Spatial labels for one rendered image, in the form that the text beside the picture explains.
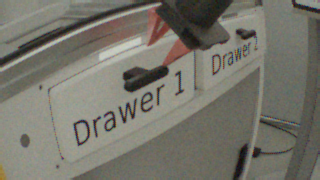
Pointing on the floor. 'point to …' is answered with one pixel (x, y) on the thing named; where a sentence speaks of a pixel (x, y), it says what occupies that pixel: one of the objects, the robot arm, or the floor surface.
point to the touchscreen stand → (306, 168)
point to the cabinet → (187, 138)
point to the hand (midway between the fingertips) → (160, 50)
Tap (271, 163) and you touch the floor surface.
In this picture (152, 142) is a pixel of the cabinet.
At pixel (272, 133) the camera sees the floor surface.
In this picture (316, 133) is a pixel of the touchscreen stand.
